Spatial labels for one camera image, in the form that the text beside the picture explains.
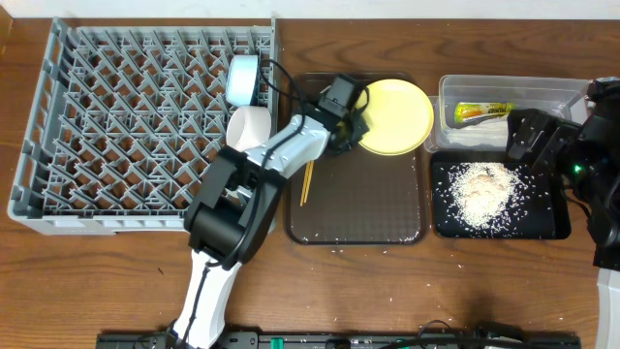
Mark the dark brown serving tray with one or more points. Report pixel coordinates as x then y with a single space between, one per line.
360 198

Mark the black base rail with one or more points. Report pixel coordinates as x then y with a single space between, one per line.
434 334

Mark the pile of rice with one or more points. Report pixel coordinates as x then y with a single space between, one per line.
484 194

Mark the white napkin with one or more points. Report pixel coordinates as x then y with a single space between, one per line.
490 132

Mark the yellow plate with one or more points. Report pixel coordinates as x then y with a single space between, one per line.
399 116

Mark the yellow green snack wrapper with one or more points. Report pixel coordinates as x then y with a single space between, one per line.
466 112

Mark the white pink bowl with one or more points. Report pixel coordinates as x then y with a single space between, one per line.
248 127

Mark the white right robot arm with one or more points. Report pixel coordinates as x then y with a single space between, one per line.
586 157

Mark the wooden chopstick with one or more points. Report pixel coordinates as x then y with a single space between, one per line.
308 184
303 186

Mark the clear plastic bin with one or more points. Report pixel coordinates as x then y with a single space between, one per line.
563 98

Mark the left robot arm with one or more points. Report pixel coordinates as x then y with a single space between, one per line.
230 217

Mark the light blue bowl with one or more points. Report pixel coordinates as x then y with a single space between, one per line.
242 81

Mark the black tray bin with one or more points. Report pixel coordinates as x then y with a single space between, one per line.
547 218

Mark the grey dishwasher rack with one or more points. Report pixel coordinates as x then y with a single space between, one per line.
124 123

